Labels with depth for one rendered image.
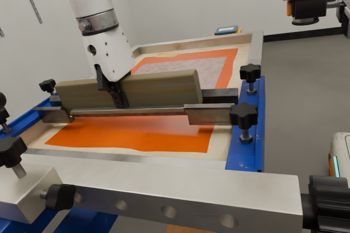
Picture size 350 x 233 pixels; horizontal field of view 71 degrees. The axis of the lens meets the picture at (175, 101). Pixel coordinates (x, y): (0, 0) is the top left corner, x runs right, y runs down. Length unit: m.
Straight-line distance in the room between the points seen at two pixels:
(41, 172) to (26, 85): 2.58
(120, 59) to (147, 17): 4.10
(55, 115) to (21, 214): 0.39
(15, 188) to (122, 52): 0.31
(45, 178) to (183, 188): 0.17
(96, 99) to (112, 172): 0.28
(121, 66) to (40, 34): 2.63
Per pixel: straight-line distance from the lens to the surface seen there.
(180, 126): 0.55
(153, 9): 4.53
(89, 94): 0.60
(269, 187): 0.29
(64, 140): 0.66
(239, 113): 0.37
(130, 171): 0.34
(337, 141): 1.63
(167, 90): 0.50
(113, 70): 0.50
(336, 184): 0.30
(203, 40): 1.06
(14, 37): 2.92
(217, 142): 0.49
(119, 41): 0.53
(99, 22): 0.49
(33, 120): 0.73
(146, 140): 0.54
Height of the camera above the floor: 1.26
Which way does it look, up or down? 27 degrees down
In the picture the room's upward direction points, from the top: 13 degrees counter-clockwise
